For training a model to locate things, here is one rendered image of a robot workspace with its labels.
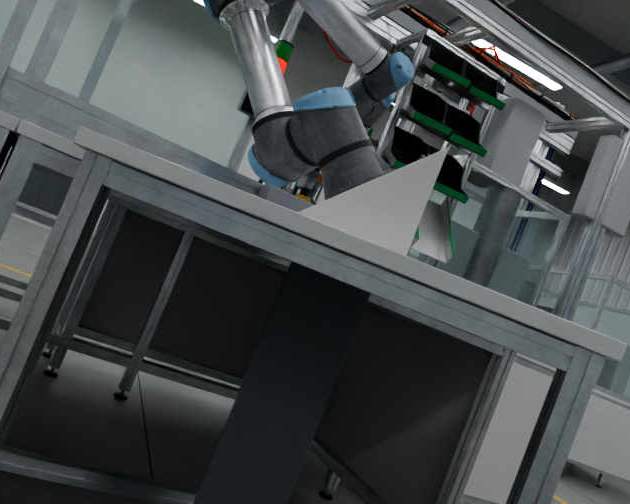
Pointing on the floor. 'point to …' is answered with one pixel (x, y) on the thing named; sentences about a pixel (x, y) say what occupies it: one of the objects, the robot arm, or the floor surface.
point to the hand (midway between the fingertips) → (311, 173)
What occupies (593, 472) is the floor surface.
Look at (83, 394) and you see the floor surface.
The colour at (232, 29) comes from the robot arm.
